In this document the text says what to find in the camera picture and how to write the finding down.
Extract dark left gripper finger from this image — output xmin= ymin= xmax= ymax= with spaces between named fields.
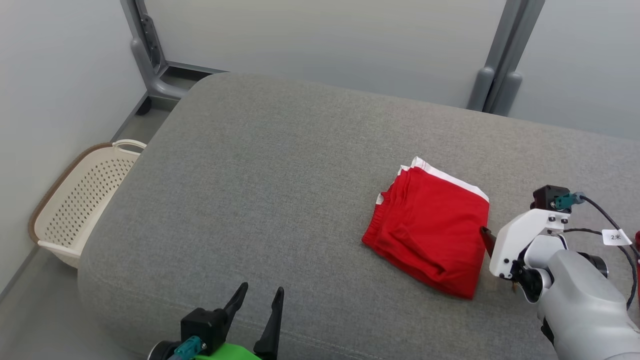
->
xmin=220 ymin=282 xmax=249 ymax=331
xmin=252 ymin=286 xmax=286 ymax=360

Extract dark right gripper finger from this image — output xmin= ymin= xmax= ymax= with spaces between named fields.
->
xmin=480 ymin=226 xmax=497 ymax=258

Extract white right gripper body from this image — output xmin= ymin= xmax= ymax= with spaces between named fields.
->
xmin=489 ymin=208 xmax=571 ymax=281

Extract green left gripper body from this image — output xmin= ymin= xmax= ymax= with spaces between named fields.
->
xmin=192 ymin=342 xmax=263 ymax=360

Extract red white-striped shorts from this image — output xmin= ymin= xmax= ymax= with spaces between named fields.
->
xmin=361 ymin=156 xmax=491 ymax=301

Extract cream perforated laundry basket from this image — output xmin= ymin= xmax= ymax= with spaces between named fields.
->
xmin=27 ymin=139 xmax=148 ymax=270

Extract teal left camera connector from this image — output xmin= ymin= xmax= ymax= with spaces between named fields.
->
xmin=167 ymin=336 xmax=207 ymax=360

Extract teal camera connector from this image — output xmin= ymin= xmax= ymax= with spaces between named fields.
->
xmin=167 ymin=336 xmax=207 ymax=360
xmin=554 ymin=191 xmax=586 ymax=211

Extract teal right camera connector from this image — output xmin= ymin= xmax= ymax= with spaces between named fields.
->
xmin=554 ymin=191 xmax=586 ymax=211

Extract black right camera cable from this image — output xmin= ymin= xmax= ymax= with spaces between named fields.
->
xmin=580 ymin=195 xmax=640 ymax=263

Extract white printed cable tag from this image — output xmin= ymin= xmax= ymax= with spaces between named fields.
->
xmin=601 ymin=229 xmax=633 ymax=247

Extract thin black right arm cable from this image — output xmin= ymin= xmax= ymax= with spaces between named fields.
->
xmin=562 ymin=227 xmax=639 ymax=312

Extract straight grey partition post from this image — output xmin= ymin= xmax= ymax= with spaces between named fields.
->
xmin=466 ymin=0 xmax=547 ymax=117

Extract slanted grey partition post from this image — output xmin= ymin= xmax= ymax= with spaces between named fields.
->
xmin=120 ymin=0 xmax=228 ymax=117

